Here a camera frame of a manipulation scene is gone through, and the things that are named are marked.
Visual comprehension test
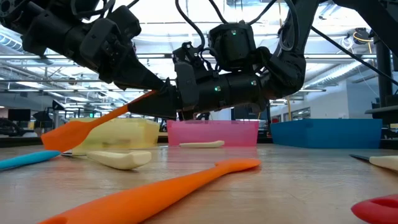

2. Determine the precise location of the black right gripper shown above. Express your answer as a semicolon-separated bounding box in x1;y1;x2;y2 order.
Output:
127;62;230;121

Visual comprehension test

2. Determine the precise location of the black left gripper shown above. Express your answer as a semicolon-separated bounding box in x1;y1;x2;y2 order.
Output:
79;17;166;91

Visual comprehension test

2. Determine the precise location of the yellow plastic bin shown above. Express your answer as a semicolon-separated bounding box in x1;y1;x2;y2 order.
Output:
68;117;161;156

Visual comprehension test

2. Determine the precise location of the cream-handled table knife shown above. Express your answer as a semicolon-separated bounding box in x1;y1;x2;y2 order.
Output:
60;150;152;170
178;140;225;149
348;152;398;172

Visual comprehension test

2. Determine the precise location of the pink plastic bin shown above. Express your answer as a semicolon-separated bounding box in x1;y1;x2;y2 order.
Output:
167;120;260;147

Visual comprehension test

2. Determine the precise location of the orange round-head spatula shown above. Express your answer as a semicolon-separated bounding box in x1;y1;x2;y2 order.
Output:
37;157;262;224

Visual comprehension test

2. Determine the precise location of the orange flat-head spatula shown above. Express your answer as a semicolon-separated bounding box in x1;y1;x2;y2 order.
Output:
40;90;158;153

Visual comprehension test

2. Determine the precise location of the red silicone spatula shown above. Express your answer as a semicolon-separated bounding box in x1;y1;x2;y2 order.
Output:
351;194;398;224

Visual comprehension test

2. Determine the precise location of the black monitor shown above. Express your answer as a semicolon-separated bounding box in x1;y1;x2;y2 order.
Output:
7;108;31;121
231;107;268;121

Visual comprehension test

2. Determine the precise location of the blue plastic bin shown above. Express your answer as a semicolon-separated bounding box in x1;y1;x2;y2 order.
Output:
269;118;383;149

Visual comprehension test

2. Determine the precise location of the grey computer cart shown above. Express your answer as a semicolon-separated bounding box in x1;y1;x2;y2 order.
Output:
365;105;398;125

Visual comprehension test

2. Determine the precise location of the black monitor stand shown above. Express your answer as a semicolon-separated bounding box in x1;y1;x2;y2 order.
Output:
374;34;393;108

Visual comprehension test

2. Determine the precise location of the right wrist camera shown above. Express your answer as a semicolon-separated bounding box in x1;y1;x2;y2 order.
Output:
172;41;205;68

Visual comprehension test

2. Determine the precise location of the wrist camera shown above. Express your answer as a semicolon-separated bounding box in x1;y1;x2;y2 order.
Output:
105;4;142;41
172;41;205;68

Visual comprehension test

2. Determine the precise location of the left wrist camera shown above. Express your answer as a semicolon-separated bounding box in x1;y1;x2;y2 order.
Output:
105;4;142;41

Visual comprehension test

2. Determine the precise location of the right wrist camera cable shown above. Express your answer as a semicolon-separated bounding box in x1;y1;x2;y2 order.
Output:
175;0;224;50

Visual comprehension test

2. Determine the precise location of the black ceiling cable reel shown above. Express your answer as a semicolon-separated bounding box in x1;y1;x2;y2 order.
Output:
353;27;373;44

